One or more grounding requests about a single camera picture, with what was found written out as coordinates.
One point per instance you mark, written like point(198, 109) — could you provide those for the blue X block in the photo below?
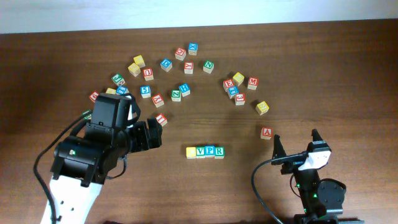
point(192, 48)

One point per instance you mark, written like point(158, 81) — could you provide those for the red Y block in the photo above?
point(188, 68)

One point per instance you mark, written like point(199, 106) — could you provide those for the green Z block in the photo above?
point(176, 95)

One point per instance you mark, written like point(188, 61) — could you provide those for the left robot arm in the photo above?
point(96, 141)

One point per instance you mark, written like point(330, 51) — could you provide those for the red Q block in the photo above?
point(180, 54)

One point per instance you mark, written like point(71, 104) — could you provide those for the blue 5 block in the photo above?
point(145, 91)

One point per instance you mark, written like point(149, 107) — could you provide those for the yellow S block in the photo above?
point(262, 108)

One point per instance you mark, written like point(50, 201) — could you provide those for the red A block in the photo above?
point(266, 133)

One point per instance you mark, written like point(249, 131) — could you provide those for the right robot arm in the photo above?
point(322, 199)

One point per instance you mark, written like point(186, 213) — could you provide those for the green V block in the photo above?
point(200, 152)

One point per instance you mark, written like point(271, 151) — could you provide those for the yellow block lower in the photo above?
point(134, 69)

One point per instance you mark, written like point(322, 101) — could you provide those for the red 3 block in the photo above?
point(239, 99)

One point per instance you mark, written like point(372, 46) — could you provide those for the blue P block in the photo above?
point(209, 151)

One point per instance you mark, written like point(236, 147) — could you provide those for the red K block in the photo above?
point(158, 100)

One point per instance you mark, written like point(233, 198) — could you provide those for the red 6 block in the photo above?
point(93, 96)

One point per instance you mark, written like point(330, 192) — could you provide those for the blue H block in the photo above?
point(184, 89)

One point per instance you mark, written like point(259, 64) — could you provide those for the green J block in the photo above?
point(118, 80)

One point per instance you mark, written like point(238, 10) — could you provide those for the red U block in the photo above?
point(148, 74)

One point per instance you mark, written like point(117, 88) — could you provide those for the blue L block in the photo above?
point(121, 90)

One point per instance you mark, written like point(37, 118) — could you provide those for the red I block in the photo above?
point(161, 119)

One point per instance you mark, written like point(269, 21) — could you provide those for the green B block left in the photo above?
point(87, 114)

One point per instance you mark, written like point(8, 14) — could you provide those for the red M block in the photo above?
point(253, 83)

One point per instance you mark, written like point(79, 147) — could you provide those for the yellow block near E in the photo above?
point(238, 79)

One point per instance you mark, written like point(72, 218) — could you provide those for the blue D block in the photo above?
point(166, 65)

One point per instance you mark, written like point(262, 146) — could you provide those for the green N block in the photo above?
point(208, 66)

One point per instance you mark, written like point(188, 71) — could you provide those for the blue T block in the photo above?
point(232, 91)

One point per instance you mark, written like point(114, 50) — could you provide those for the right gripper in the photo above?
point(292, 166)

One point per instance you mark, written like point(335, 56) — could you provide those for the yellow block upper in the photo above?
point(139, 61)

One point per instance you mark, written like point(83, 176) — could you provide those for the yellow C block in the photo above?
point(191, 152)

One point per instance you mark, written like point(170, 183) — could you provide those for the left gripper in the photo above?
point(144, 137)

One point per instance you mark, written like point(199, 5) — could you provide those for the green R block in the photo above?
point(219, 152)

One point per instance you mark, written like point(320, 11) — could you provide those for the yellow block left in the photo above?
point(111, 91)

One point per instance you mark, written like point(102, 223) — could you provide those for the red E block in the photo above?
point(228, 84)

